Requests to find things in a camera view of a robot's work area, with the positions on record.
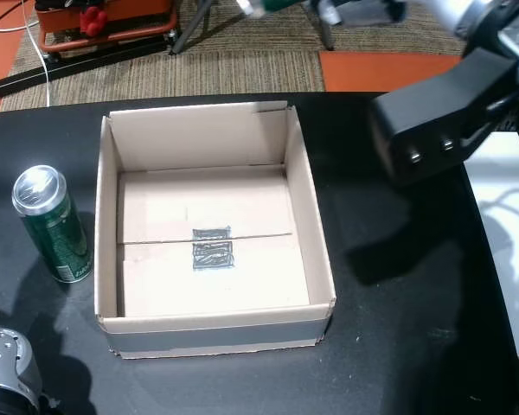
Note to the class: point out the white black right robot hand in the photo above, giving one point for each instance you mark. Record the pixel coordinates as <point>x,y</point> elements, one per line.
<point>395,9</point>

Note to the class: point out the open cardboard box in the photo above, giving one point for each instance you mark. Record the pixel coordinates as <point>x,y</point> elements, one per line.
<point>216,281</point>

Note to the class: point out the orange metal cart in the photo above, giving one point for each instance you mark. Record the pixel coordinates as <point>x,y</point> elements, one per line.
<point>125,17</point>

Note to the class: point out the black floor rail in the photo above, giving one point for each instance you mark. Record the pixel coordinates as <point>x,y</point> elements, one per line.
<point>69,69</point>

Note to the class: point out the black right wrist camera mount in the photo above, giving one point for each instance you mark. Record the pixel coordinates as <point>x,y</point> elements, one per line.
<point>437,108</point>

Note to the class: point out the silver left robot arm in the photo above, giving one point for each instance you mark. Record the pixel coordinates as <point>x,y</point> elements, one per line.
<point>4,367</point>

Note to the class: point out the grey metal stand legs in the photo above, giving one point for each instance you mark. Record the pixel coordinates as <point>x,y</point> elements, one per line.
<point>190,29</point>

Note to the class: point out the dark green drink can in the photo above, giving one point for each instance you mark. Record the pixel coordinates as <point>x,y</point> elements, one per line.
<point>60,242</point>

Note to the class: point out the red rubber toy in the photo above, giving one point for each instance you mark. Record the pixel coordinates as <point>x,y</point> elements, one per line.
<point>93,21</point>

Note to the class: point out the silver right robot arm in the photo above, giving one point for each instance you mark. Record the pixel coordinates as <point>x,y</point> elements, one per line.
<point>450,10</point>

